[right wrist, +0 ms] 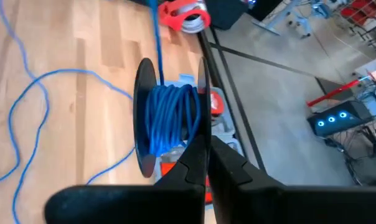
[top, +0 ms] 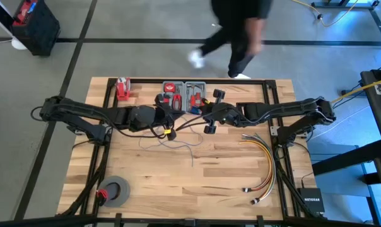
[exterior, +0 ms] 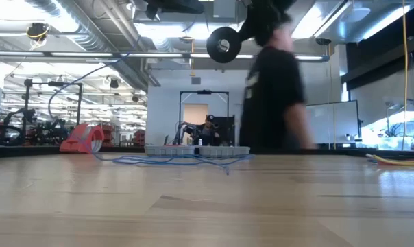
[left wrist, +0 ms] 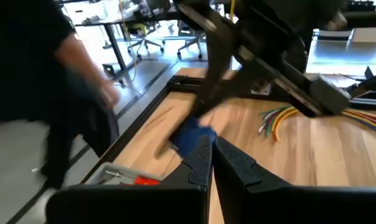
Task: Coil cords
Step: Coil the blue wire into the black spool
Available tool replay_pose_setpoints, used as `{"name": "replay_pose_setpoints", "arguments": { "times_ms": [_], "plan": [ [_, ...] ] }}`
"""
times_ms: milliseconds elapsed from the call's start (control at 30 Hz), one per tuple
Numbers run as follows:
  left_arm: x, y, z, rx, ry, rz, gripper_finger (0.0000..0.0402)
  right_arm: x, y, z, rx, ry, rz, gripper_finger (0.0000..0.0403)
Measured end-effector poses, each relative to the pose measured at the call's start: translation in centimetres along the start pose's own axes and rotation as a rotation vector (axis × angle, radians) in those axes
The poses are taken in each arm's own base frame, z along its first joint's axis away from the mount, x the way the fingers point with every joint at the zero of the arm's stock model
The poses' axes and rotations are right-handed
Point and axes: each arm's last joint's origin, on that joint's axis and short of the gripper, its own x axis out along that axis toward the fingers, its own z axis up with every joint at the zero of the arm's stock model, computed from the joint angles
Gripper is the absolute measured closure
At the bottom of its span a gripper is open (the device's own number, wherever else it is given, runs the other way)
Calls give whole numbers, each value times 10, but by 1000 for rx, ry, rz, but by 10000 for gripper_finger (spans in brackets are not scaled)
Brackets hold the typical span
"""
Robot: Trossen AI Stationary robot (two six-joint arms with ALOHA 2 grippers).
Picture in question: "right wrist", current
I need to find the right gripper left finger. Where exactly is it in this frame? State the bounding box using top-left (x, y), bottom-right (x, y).
top-left (44, 135), bottom-right (208, 224)

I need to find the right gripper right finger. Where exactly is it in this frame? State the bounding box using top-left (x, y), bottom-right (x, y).
top-left (208, 135), bottom-right (376, 224)

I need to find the blue network cable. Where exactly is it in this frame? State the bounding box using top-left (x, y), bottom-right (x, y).
top-left (0, 0), bottom-right (202, 224)

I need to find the black cable spool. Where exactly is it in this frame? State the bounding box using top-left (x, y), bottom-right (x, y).
top-left (133, 57), bottom-right (213, 179)

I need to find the grey plastic tool case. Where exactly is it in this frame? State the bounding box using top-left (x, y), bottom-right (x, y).
top-left (155, 73), bottom-right (248, 205)

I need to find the black computer with blue lights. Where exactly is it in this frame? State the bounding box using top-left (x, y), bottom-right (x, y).
top-left (306, 100), bottom-right (376, 138)

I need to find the red round tape measure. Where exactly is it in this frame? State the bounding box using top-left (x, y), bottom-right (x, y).
top-left (210, 92), bottom-right (225, 116)

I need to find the red stick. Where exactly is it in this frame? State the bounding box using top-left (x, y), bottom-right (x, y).
top-left (306, 77), bottom-right (372, 108)

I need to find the grey office chair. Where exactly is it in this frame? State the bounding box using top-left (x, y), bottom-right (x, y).
top-left (289, 14), bottom-right (313, 40)

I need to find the red tape dispenser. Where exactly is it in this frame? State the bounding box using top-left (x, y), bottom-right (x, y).
top-left (158, 0), bottom-right (212, 34)

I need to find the red bin rack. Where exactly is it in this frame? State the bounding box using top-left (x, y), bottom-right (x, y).
top-left (340, 0), bottom-right (376, 52)

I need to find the red handled screwdriver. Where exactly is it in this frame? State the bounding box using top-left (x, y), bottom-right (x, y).
top-left (159, 161), bottom-right (214, 205)

